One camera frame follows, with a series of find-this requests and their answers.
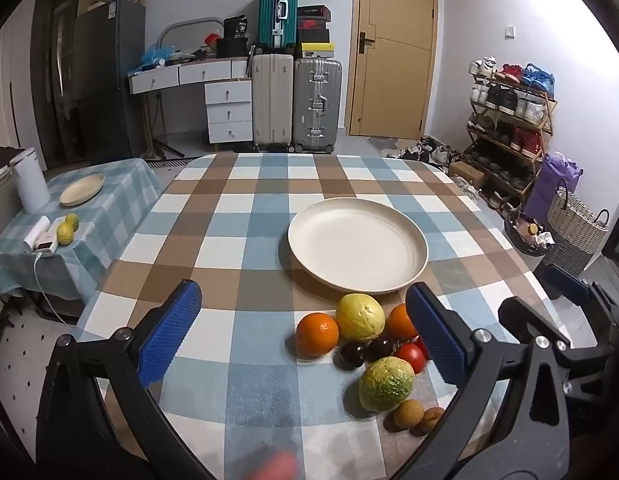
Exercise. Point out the black box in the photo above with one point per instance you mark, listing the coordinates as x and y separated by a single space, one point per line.
233 47

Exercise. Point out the blue plastic bag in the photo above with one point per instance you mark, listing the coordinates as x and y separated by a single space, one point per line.
157 55

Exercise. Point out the rows of shoes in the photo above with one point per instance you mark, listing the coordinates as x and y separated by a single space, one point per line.
509 102

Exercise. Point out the large cream plate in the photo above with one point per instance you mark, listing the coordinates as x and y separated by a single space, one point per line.
357 242

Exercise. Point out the red container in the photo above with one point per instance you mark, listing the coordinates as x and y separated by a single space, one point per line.
212 39

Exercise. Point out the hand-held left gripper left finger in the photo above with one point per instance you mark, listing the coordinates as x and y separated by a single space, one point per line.
169 332

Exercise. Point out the black red shoebox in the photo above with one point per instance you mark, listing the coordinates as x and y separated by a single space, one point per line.
313 12

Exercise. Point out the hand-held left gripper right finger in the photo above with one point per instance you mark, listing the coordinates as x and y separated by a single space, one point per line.
434 335

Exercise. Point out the white desk with drawers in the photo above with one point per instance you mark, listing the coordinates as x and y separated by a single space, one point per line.
229 110

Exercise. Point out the silver suitcase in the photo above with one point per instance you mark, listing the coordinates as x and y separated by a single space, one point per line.
317 105

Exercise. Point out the wooden door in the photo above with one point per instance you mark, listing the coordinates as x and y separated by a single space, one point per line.
392 85

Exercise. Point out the dark plum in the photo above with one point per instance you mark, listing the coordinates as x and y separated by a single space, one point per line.
352 355
379 347

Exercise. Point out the grey woven basket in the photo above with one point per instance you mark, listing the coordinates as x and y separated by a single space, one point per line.
572 235

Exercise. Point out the grey floor mat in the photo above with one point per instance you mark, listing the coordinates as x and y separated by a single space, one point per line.
384 146

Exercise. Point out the black basket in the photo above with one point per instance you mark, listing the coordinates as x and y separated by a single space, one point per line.
519 245

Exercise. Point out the grey curved tube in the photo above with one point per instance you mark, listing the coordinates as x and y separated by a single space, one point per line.
184 24

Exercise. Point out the white cylindrical appliance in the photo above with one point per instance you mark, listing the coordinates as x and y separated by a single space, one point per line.
30 180

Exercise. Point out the small cardboard box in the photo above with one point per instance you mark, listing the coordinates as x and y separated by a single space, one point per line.
467 174

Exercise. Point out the side table blue checked cloth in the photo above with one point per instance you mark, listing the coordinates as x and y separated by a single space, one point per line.
109 240

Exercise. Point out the green yellow bumpy citrus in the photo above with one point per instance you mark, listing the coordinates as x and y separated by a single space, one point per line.
386 384

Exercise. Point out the red tomato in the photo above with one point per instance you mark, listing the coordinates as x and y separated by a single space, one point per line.
422 345
411 356

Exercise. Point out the small cream plate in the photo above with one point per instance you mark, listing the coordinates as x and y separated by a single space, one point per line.
82 190

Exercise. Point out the orange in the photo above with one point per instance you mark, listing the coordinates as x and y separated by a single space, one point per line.
400 321
317 335

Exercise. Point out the small brown round fruit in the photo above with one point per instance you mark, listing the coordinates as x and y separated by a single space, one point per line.
429 420
408 413

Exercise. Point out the plain black shoebox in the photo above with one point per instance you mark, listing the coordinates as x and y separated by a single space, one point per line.
313 36

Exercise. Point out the grey refrigerator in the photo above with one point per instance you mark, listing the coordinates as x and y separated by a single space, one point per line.
107 80

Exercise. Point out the white charger device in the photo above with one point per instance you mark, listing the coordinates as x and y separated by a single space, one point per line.
42 237

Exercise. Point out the teal suitcase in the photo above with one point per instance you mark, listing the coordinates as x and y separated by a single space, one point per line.
269 15

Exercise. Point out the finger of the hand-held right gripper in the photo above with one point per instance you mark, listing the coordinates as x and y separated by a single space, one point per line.
564 282
519 312

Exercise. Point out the beige suitcase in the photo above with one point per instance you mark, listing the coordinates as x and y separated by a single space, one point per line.
272 100

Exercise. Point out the purple bag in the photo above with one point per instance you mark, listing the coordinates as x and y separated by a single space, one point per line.
549 185

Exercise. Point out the wooden shoe rack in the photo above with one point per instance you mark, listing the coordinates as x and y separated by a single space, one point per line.
548 120

